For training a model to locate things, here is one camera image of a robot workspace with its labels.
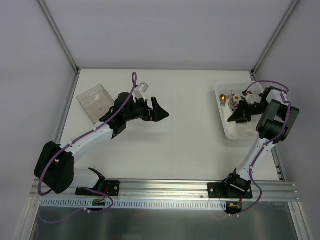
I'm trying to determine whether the white paper napkin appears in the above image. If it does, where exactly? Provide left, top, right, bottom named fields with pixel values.
left=224, top=109, right=258, bottom=140

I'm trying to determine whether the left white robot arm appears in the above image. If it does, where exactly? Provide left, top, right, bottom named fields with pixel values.
left=34, top=92, right=170, bottom=196

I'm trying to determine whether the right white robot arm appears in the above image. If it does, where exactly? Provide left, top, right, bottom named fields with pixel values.
left=221, top=86, right=300, bottom=198

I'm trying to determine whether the white plastic basket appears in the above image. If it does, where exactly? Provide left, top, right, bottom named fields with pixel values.
left=215, top=82, right=264, bottom=141

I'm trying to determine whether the transparent brown plastic tray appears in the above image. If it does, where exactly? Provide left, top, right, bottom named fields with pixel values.
left=76, top=84, right=115, bottom=124

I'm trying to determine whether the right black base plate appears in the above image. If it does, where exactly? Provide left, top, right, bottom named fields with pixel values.
left=207, top=182, right=253, bottom=199

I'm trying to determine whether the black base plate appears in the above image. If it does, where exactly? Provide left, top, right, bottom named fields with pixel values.
left=207, top=182, right=253, bottom=199
left=75, top=179, right=121, bottom=197

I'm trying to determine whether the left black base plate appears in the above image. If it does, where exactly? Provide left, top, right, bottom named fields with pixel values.
left=75, top=179, right=121, bottom=197

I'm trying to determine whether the white slotted cable duct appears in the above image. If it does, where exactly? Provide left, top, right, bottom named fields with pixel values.
left=40, top=197, right=227, bottom=211

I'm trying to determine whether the aluminium front rail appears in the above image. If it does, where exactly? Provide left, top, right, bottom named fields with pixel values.
left=28, top=176, right=300, bottom=202

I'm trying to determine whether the right aluminium frame post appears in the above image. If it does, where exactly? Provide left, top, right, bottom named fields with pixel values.
left=250, top=0, right=301, bottom=77

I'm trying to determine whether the aluminium frame post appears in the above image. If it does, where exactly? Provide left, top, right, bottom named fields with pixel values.
left=36, top=0, right=79, bottom=74
left=250, top=0, right=301, bottom=77

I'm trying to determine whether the left aluminium frame post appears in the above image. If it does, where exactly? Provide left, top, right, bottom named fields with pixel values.
left=36, top=0, right=79, bottom=74

